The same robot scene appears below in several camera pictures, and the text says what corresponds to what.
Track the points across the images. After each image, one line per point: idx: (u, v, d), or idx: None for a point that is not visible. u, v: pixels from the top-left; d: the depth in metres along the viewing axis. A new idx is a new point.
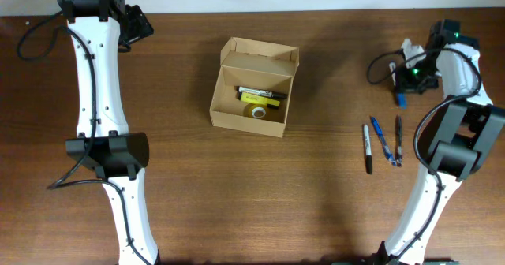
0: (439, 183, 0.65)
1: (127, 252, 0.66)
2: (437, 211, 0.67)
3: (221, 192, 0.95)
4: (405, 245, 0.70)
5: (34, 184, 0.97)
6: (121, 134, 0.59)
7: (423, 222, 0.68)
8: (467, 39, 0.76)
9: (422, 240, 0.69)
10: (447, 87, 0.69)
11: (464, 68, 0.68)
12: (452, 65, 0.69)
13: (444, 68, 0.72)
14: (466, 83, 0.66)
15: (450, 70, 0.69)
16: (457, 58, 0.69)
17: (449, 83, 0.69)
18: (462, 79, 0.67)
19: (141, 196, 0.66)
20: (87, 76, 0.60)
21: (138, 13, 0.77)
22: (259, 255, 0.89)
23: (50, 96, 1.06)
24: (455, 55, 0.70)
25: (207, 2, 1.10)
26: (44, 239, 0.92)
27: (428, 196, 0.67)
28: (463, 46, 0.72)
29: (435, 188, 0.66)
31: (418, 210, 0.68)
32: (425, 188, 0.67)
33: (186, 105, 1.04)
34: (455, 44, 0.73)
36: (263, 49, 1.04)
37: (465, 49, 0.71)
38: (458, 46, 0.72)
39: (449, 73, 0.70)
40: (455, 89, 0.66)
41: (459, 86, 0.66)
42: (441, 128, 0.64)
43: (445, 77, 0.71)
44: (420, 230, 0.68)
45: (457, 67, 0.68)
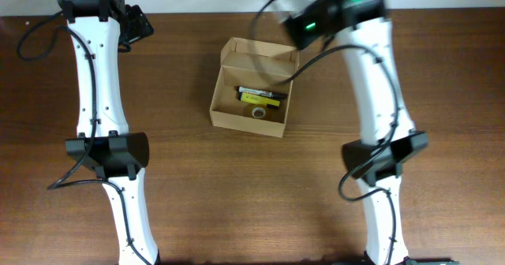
0: (385, 191, 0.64)
1: (128, 252, 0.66)
2: (394, 210, 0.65)
3: (221, 192, 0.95)
4: (388, 252, 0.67)
5: (34, 184, 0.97)
6: (121, 134, 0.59)
7: (390, 224, 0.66)
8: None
9: (398, 239, 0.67)
10: (364, 108, 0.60)
11: (376, 80, 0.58)
12: (361, 73, 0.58)
13: (354, 72, 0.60)
14: (383, 110, 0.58)
15: (362, 85, 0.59)
16: (364, 59, 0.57)
17: (364, 103, 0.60)
18: (379, 102, 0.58)
19: (141, 195, 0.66)
20: (87, 76, 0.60)
21: (138, 13, 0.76)
22: (259, 255, 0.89)
23: (50, 95, 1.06)
24: (362, 56, 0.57)
25: (207, 2, 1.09)
26: (45, 239, 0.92)
27: (381, 202, 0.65)
28: (368, 21, 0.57)
29: (383, 195, 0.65)
31: (379, 219, 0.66)
32: (375, 199, 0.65)
33: (186, 106, 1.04)
34: (360, 31, 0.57)
36: (263, 49, 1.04)
37: (374, 32, 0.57)
38: (365, 28, 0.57)
39: (361, 86, 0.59)
40: (372, 121, 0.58)
41: (376, 116, 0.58)
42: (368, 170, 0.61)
43: (357, 84, 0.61)
44: (392, 233, 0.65)
45: (368, 78, 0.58)
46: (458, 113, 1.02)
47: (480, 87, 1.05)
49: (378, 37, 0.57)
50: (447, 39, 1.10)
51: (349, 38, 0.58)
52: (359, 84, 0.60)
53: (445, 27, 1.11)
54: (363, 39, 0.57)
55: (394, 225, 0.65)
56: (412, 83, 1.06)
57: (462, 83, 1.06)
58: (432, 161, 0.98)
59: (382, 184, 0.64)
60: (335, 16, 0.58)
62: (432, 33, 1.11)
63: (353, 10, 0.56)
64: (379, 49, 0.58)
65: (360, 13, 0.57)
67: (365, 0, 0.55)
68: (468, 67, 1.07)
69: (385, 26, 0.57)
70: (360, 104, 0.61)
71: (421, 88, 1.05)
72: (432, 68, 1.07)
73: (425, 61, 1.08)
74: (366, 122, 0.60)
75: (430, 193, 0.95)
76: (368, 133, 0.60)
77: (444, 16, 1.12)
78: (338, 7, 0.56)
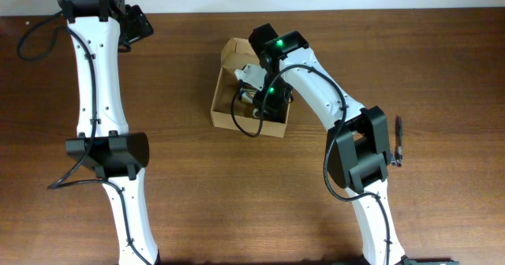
0: (374, 195, 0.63)
1: (127, 252, 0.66)
2: (386, 213, 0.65)
3: (221, 193, 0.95)
4: (385, 254, 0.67)
5: (34, 184, 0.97)
6: (121, 134, 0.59)
7: (383, 227, 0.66)
8: (289, 39, 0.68)
9: (393, 240, 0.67)
10: (316, 107, 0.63)
11: (314, 80, 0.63)
12: (301, 80, 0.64)
13: (297, 86, 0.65)
14: (330, 100, 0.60)
15: (305, 88, 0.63)
16: (300, 72, 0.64)
17: (314, 102, 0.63)
18: (322, 95, 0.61)
19: (142, 195, 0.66)
20: (87, 77, 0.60)
21: (138, 13, 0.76)
22: (259, 255, 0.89)
23: (50, 95, 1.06)
24: (297, 71, 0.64)
25: (207, 2, 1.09)
26: (45, 239, 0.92)
27: (371, 207, 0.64)
28: (295, 52, 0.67)
29: (372, 200, 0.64)
31: (372, 224, 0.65)
32: (366, 205, 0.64)
33: (186, 106, 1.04)
34: (286, 59, 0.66)
36: None
37: (300, 56, 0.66)
38: (292, 57, 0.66)
39: (307, 93, 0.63)
40: (324, 113, 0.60)
41: (325, 106, 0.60)
42: (343, 161, 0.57)
43: (303, 93, 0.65)
44: (387, 235, 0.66)
45: (306, 80, 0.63)
46: (458, 113, 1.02)
47: (480, 87, 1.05)
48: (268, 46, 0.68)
49: (305, 57, 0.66)
50: (448, 39, 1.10)
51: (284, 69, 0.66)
52: (304, 92, 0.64)
53: (445, 27, 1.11)
54: (293, 61, 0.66)
55: (387, 226, 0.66)
56: (411, 83, 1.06)
57: (462, 83, 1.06)
58: (433, 161, 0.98)
59: (370, 188, 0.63)
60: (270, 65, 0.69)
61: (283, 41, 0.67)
62: (432, 33, 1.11)
63: (279, 51, 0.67)
64: (308, 64, 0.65)
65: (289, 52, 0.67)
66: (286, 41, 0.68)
67: (286, 42, 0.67)
68: (468, 67, 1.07)
69: (309, 51, 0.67)
70: (313, 106, 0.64)
71: (421, 87, 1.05)
72: (432, 67, 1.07)
73: (425, 61, 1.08)
74: (323, 120, 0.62)
75: (431, 193, 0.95)
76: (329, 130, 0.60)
77: (443, 16, 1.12)
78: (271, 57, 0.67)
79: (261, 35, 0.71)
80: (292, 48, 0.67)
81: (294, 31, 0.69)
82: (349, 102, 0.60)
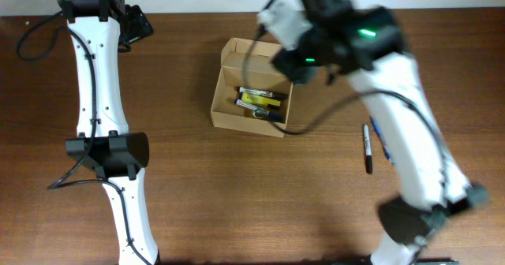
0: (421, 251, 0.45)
1: (127, 252, 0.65)
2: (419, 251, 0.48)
3: (221, 193, 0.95)
4: None
5: (34, 184, 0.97)
6: (121, 134, 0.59)
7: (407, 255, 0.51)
8: (383, 24, 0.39)
9: None
10: (400, 161, 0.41)
11: (412, 125, 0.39)
12: (392, 121, 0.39)
13: (378, 118, 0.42)
14: (429, 167, 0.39)
15: (394, 135, 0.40)
16: (393, 105, 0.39)
17: (398, 155, 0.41)
18: (420, 154, 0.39)
19: (142, 195, 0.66)
20: (87, 76, 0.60)
21: (138, 13, 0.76)
22: (259, 255, 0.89)
23: (50, 95, 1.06)
24: (389, 101, 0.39)
25: (207, 2, 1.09)
26: (45, 239, 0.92)
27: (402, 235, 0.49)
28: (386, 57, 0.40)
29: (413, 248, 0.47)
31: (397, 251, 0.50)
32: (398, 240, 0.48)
33: (186, 106, 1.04)
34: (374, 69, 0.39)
36: (263, 49, 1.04)
37: (394, 71, 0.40)
38: (382, 66, 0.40)
39: (390, 134, 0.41)
40: (417, 181, 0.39)
41: (419, 174, 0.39)
42: (420, 245, 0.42)
43: (385, 132, 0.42)
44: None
45: (398, 121, 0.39)
46: (458, 113, 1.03)
47: (480, 87, 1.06)
48: (344, 31, 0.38)
49: (402, 74, 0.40)
50: (447, 39, 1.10)
51: (365, 81, 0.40)
52: (388, 136, 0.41)
53: (445, 27, 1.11)
54: (384, 80, 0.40)
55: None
56: None
57: (461, 83, 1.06)
58: None
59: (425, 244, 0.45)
60: (344, 63, 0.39)
61: (376, 31, 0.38)
62: (432, 33, 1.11)
63: (367, 47, 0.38)
64: (405, 90, 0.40)
65: (378, 53, 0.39)
66: (378, 27, 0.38)
67: (379, 31, 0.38)
68: (467, 67, 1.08)
69: (408, 61, 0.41)
70: (398, 158, 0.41)
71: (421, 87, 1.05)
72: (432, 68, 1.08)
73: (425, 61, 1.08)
74: (405, 181, 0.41)
75: None
76: (414, 201, 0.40)
77: (443, 16, 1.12)
78: (346, 47, 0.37)
79: None
80: (384, 42, 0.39)
81: (381, 7, 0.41)
82: (452, 174, 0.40)
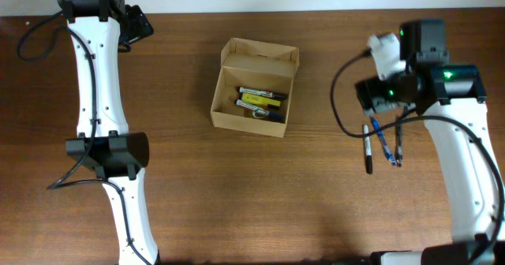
0: None
1: (127, 252, 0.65)
2: None
3: (221, 193, 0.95)
4: None
5: (34, 184, 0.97)
6: (121, 134, 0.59)
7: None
8: (464, 72, 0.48)
9: None
10: (455, 190, 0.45)
11: (473, 158, 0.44)
12: (456, 153, 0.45)
13: (443, 150, 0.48)
14: (483, 199, 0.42)
15: (455, 167, 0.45)
16: (461, 139, 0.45)
17: (456, 184, 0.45)
18: (474, 184, 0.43)
19: (142, 195, 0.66)
20: (87, 76, 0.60)
21: (138, 13, 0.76)
22: (259, 255, 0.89)
23: (50, 95, 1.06)
24: (455, 131, 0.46)
25: (207, 2, 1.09)
26: (44, 239, 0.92)
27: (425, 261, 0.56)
28: (461, 96, 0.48)
29: None
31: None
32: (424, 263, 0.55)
33: (186, 105, 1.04)
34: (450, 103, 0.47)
36: (263, 50, 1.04)
37: (466, 111, 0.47)
38: (456, 104, 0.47)
39: (450, 162, 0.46)
40: (469, 210, 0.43)
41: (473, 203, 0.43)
42: None
43: (445, 168, 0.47)
44: None
45: (461, 152, 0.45)
46: None
47: None
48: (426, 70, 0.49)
49: (474, 114, 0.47)
50: (447, 39, 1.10)
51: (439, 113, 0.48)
52: (448, 163, 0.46)
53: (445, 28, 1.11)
54: (455, 113, 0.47)
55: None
56: None
57: None
58: (434, 160, 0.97)
59: None
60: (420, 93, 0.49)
61: (453, 75, 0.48)
62: None
63: (443, 86, 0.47)
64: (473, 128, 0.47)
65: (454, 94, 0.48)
66: (456, 74, 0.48)
67: (456, 76, 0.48)
68: None
69: (482, 106, 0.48)
70: (453, 188, 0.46)
71: None
72: None
73: None
74: (457, 213, 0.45)
75: (432, 193, 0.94)
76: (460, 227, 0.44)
77: (443, 16, 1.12)
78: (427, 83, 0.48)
79: (428, 39, 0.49)
80: (458, 87, 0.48)
81: (472, 65, 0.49)
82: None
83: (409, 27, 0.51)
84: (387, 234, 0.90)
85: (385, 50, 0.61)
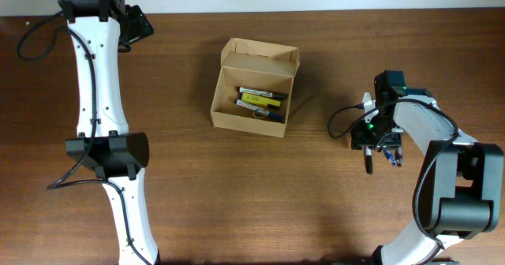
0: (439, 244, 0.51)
1: (127, 252, 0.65)
2: (429, 252, 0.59)
3: (221, 192, 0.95)
4: None
5: (34, 184, 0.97)
6: (121, 135, 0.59)
7: (420, 256, 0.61)
8: (415, 88, 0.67)
9: None
10: (421, 137, 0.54)
11: (428, 113, 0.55)
12: (414, 113, 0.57)
13: (409, 123, 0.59)
14: (440, 128, 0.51)
15: (415, 120, 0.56)
16: (417, 107, 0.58)
17: (421, 132, 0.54)
18: (432, 122, 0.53)
19: (142, 195, 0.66)
20: (87, 76, 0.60)
21: (138, 13, 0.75)
22: (260, 255, 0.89)
23: (50, 95, 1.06)
24: (413, 106, 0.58)
25: (207, 2, 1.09)
26: (45, 239, 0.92)
27: (426, 244, 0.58)
28: (417, 95, 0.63)
29: (435, 245, 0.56)
31: (415, 251, 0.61)
32: (426, 243, 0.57)
33: (186, 105, 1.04)
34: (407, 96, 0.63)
36: (263, 50, 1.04)
37: (420, 98, 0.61)
38: (413, 96, 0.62)
39: (415, 125, 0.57)
40: (431, 137, 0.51)
41: (433, 131, 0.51)
42: (445, 203, 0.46)
43: (413, 130, 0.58)
44: (422, 260, 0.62)
45: (418, 113, 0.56)
46: (460, 112, 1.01)
47: (480, 87, 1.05)
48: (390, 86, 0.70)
49: (424, 99, 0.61)
50: (447, 38, 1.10)
51: (399, 106, 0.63)
52: (413, 128, 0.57)
53: (445, 27, 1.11)
54: (412, 98, 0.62)
55: (441, 247, 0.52)
56: (412, 82, 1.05)
57: (463, 82, 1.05)
58: None
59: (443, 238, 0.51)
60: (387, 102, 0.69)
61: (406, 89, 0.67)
62: (432, 33, 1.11)
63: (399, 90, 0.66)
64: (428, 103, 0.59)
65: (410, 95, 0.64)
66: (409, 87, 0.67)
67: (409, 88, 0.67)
68: (468, 66, 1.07)
69: (432, 98, 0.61)
70: (420, 138, 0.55)
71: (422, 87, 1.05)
72: (432, 66, 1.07)
73: (425, 61, 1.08)
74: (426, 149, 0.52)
75: None
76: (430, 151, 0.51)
77: (443, 16, 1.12)
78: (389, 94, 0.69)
79: (393, 79, 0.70)
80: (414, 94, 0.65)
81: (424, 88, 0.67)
82: (462, 135, 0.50)
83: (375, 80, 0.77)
84: (387, 234, 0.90)
85: (368, 104, 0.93)
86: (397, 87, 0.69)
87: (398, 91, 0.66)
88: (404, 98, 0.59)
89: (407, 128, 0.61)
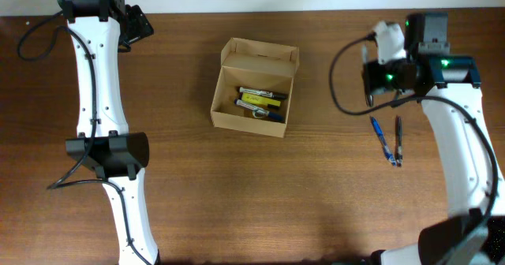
0: None
1: (127, 252, 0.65)
2: None
3: (221, 193, 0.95)
4: None
5: (34, 184, 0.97)
6: (121, 134, 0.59)
7: None
8: (460, 62, 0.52)
9: None
10: (452, 170, 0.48)
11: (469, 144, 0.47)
12: (450, 132, 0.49)
13: (438, 129, 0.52)
14: (477, 176, 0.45)
15: (450, 143, 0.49)
16: (454, 117, 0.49)
17: (453, 163, 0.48)
18: (470, 167, 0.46)
19: (142, 196, 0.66)
20: (87, 77, 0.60)
21: (138, 13, 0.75)
22: (260, 255, 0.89)
23: (50, 95, 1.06)
24: (451, 113, 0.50)
25: (207, 1, 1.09)
26: (45, 239, 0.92)
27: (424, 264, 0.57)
28: (460, 85, 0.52)
29: None
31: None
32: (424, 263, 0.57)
33: (186, 106, 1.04)
34: (449, 89, 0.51)
36: (263, 50, 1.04)
37: (463, 94, 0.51)
38: (452, 88, 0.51)
39: (447, 143, 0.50)
40: (463, 188, 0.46)
41: (468, 181, 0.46)
42: None
43: (440, 143, 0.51)
44: None
45: (456, 132, 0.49)
46: None
47: (480, 87, 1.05)
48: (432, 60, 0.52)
49: (466, 98, 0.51)
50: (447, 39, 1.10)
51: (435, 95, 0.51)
52: (445, 144, 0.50)
53: (445, 28, 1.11)
54: (452, 95, 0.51)
55: None
56: None
57: None
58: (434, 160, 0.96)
59: None
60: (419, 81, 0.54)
61: (450, 63, 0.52)
62: None
63: (439, 72, 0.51)
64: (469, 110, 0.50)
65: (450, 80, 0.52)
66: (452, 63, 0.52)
67: (453, 65, 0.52)
68: None
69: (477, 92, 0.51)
70: (450, 169, 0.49)
71: None
72: None
73: None
74: (452, 189, 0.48)
75: (431, 193, 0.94)
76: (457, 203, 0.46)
77: None
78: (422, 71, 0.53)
79: (431, 31, 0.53)
80: (454, 77, 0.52)
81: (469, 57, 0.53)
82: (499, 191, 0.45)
83: (415, 18, 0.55)
84: (387, 233, 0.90)
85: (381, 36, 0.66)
86: (439, 48, 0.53)
87: (436, 70, 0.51)
88: (445, 101, 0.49)
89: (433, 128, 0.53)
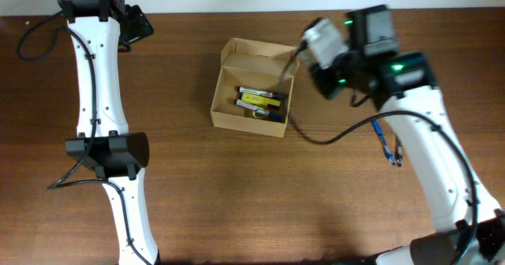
0: None
1: (128, 252, 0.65)
2: None
3: (221, 193, 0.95)
4: None
5: (34, 184, 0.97)
6: (121, 135, 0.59)
7: None
8: (413, 63, 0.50)
9: None
10: (428, 183, 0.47)
11: (439, 154, 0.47)
12: (417, 143, 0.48)
13: (405, 140, 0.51)
14: (454, 185, 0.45)
15: (420, 155, 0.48)
16: (420, 126, 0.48)
17: (428, 177, 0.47)
18: (446, 178, 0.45)
19: (142, 196, 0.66)
20: (87, 77, 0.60)
21: (138, 13, 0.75)
22: (260, 255, 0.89)
23: (50, 95, 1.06)
24: (414, 122, 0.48)
25: (207, 2, 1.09)
26: (45, 239, 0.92)
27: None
28: (417, 89, 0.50)
29: None
31: None
32: None
33: (186, 105, 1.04)
34: (406, 95, 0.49)
36: (263, 50, 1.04)
37: (420, 101, 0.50)
38: (410, 95, 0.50)
39: (420, 157, 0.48)
40: (443, 200, 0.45)
41: (447, 193, 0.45)
42: None
43: (409, 153, 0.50)
44: None
45: (426, 145, 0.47)
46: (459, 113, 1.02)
47: (480, 87, 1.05)
48: (385, 66, 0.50)
49: (425, 103, 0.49)
50: (448, 38, 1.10)
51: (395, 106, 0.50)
52: (416, 156, 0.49)
53: (445, 27, 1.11)
54: (411, 103, 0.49)
55: None
56: None
57: (463, 83, 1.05)
58: None
59: None
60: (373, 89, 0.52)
61: (403, 68, 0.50)
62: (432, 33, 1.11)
63: (394, 80, 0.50)
64: (432, 115, 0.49)
65: (406, 85, 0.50)
66: (406, 65, 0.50)
67: (406, 70, 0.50)
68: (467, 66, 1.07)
69: (436, 94, 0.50)
70: (425, 181, 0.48)
71: None
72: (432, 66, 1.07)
73: None
74: (433, 203, 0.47)
75: None
76: (439, 217, 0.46)
77: (444, 16, 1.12)
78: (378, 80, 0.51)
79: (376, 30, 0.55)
80: (409, 80, 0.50)
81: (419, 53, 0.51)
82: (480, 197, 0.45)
83: (359, 16, 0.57)
84: (387, 233, 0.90)
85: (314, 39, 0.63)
86: (386, 46, 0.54)
87: (390, 78, 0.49)
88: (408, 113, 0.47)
89: (400, 139, 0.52)
